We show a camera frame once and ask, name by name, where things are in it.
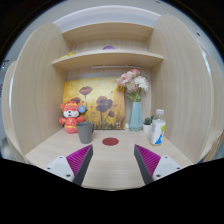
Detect light blue vase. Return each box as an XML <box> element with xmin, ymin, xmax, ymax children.
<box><xmin>129</xmin><ymin>102</ymin><xmax>143</xmax><ymax>132</ymax></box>

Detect white light bar under shelf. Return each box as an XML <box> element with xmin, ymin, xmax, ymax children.
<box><xmin>91</xmin><ymin>65</ymin><xmax>141</xmax><ymax>69</ymax></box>

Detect grey mug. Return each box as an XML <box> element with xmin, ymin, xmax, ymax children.
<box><xmin>76</xmin><ymin>122</ymin><xmax>94</xmax><ymax>144</ymax></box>

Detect yellow object on shelf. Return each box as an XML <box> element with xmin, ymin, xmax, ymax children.
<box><xmin>60</xmin><ymin>51</ymin><xmax>75</xmax><ymax>58</ymax></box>

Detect red plush tiger toy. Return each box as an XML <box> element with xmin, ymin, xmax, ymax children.
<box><xmin>59</xmin><ymin>101</ymin><xmax>86</xmax><ymax>134</ymax></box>

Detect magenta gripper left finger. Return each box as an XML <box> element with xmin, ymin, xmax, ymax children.
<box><xmin>45</xmin><ymin>144</ymin><xmax>93</xmax><ymax>186</ymax></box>

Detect red round coaster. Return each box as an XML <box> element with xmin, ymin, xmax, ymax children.
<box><xmin>102</xmin><ymin>137</ymin><xmax>119</xmax><ymax>146</ymax></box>

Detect small potted succulent white pot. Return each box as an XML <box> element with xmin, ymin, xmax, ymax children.
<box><xmin>143</xmin><ymin>117</ymin><xmax>152</xmax><ymax>133</ymax></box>

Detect clear plastic water bottle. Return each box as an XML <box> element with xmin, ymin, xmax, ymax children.
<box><xmin>150</xmin><ymin>109</ymin><xmax>166</xmax><ymax>146</ymax></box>

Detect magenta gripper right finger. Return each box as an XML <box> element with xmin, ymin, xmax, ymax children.
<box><xmin>134</xmin><ymin>145</ymin><xmax>182</xmax><ymax>184</ymax></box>

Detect wooden shelf unit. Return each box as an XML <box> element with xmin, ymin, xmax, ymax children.
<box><xmin>1</xmin><ymin>13</ymin><xmax>224</xmax><ymax>164</ymax></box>

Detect purple object on shelf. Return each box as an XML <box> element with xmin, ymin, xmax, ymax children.
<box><xmin>103</xmin><ymin>46</ymin><xmax>115</xmax><ymax>50</ymax></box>

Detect pink white artificial flowers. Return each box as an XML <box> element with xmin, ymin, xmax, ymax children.
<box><xmin>116</xmin><ymin>69</ymin><xmax>149</xmax><ymax>102</ymax></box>

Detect yellow poppy flower painting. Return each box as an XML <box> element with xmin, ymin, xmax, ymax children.
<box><xmin>63</xmin><ymin>77</ymin><xmax>125</xmax><ymax>130</ymax></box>

